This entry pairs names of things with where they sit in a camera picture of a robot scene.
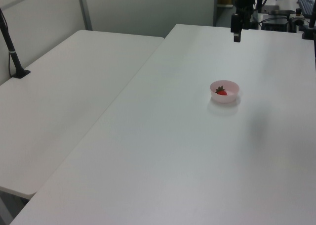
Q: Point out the red strawberry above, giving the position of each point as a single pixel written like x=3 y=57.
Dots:
x=221 y=92

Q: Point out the black camera stand pole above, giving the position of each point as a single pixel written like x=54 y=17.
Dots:
x=11 y=49

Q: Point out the pink plastic bowl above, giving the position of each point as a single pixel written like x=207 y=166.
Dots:
x=223 y=99

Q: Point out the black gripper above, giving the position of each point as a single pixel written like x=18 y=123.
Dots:
x=244 y=3

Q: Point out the black lab equipment block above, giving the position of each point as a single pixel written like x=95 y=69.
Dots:
x=277 y=21

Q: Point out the black computer keyboard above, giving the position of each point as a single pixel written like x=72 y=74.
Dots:
x=306 y=3

